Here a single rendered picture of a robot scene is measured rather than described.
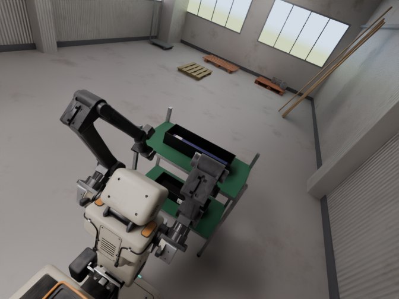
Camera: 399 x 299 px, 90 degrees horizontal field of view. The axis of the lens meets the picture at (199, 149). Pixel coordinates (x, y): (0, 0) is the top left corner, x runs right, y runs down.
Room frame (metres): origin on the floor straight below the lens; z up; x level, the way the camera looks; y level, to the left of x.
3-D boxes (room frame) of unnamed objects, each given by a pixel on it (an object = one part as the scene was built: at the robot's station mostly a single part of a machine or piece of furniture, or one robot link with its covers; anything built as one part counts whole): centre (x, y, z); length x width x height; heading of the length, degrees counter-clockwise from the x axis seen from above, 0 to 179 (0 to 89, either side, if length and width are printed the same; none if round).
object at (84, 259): (0.42, 0.24, 0.68); 0.28 x 0.27 x 0.25; 78
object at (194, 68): (6.15, 0.97, 0.05); 1.12 x 0.76 x 0.10; 170
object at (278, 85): (7.60, -1.55, 0.15); 1.09 x 0.76 x 0.31; 78
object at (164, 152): (1.29, 0.00, 0.55); 0.91 x 0.46 x 1.10; 77
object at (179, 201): (1.29, 0.00, 0.41); 0.57 x 0.17 x 0.11; 77
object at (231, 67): (7.95, 0.40, 0.06); 1.30 x 0.88 x 0.12; 78
